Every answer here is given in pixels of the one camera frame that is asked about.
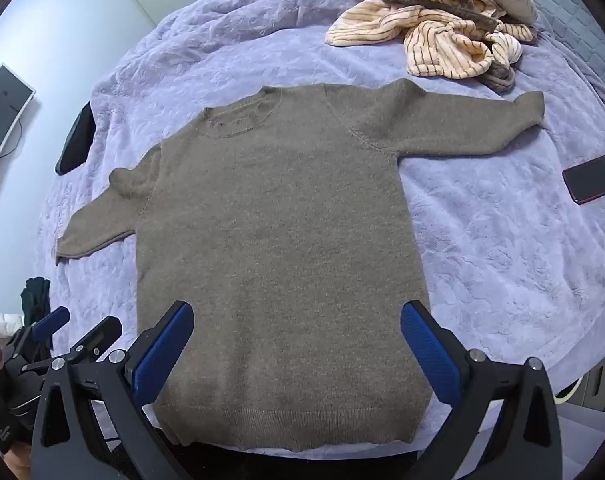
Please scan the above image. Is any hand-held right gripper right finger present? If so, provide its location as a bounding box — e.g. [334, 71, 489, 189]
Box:
[401, 301, 563, 480]

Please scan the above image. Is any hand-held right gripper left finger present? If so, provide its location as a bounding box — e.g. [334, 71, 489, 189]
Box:
[30, 301, 193, 480]

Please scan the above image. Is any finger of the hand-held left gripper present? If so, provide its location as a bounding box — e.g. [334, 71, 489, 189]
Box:
[67, 316, 124, 366]
[13, 306, 71, 361]

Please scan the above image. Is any brown knit sweater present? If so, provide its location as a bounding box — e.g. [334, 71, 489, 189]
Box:
[56, 78, 545, 453]

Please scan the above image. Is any person's left hand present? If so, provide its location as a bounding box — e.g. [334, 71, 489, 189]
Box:
[5, 447, 33, 480]

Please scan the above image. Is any dark green clothing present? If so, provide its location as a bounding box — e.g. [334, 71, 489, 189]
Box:
[21, 277, 53, 348]

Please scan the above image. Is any white puffer jacket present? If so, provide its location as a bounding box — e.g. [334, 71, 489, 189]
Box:
[0, 312, 30, 339]

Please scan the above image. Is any purple plush blanket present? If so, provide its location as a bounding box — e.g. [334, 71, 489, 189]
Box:
[35, 0, 605, 461]

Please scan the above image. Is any beige furniture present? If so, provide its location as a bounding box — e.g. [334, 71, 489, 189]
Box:
[557, 355, 605, 413]

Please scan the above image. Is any black chair backrest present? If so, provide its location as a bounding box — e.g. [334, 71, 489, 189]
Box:
[56, 101, 94, 177]

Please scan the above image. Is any curved white-framed monitor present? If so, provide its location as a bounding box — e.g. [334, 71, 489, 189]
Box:
[0, 63, 36, 194]

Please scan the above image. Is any black smartphone with red case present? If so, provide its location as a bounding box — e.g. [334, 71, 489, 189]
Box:
[562, 155, 605, 206]

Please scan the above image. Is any cream striped garment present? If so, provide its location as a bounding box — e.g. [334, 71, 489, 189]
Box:
[325, 0, 538, 93]

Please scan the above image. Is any grey quilted mattress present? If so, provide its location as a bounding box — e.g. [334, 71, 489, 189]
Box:
[512, 0, 605, 126]

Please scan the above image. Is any monitor cable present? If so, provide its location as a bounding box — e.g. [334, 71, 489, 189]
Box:
[2, 120, 23, 158]

